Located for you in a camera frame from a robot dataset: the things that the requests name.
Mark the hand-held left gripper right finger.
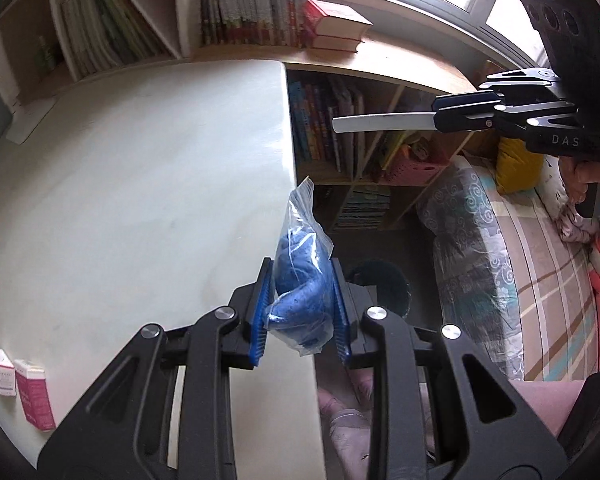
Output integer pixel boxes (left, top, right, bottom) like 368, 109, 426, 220
330, 257, 568, 480

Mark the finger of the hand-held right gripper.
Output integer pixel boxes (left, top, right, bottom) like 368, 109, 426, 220
432, 102, 578, 134
431, 67, 561, 110

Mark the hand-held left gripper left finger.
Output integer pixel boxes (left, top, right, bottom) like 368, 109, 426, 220
37, 257, 276, 480

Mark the dark round trash bin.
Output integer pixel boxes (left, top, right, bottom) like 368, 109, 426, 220
344, 259, 412, 321

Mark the plastic bag with blue cloth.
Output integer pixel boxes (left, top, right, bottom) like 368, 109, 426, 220
265, 176, 336, 358

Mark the white marker pen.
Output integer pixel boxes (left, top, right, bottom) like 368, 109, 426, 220
331, 112, 436, 134

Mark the person's right hand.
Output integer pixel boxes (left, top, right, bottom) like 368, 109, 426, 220
560, 157, 600, 203

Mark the pink plastic basket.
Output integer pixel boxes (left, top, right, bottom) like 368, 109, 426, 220
385, 145, 449, 184

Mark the yellow pillow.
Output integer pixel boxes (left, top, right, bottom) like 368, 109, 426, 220
495, 137, 547, 194

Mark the pink slipper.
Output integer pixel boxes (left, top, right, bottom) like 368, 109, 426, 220
351, 375, 377, 407
325, 407, 376, 463

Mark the stack of flat books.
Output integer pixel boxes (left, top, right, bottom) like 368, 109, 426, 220
337, 187, 392, 231

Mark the thick red book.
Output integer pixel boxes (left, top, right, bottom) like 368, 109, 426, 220
310, 32, 367, 54
302, 0, 374, 38

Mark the row of upright picture books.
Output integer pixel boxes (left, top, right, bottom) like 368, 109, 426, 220
287, 77, 366, 176

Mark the bed with patterned bedding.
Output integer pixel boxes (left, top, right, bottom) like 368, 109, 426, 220
415, 155, 600, 382

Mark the person's pink trouser leg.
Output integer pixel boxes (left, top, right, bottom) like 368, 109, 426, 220
522, 380, 588, 438

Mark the row of colourful thin books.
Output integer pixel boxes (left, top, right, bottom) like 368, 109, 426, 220
195, 0, 307, 48

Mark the dark red slim box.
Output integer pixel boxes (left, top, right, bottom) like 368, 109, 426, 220
14, 358, 57, 432

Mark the white desk lamp base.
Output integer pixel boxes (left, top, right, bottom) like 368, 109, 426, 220
5, 97, 57, 145

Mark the row of pale thin books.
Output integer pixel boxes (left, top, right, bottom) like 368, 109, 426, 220
60, 0, 167, 81

